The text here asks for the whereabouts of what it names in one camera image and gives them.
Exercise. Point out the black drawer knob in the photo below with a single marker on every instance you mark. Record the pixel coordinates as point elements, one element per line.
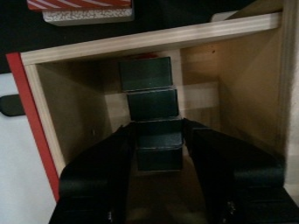
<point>12,105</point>

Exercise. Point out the wooden drawer with red front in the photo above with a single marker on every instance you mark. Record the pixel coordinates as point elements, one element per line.
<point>241,87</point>

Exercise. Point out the black foam blocks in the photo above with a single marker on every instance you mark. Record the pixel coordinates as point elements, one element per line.
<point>152,102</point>

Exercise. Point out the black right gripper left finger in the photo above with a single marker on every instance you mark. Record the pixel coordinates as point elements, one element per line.
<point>98,175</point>

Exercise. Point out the red white patterned box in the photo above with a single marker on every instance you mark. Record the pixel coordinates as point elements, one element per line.
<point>86,11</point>

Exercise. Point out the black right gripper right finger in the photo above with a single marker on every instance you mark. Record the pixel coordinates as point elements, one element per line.
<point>241,178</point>

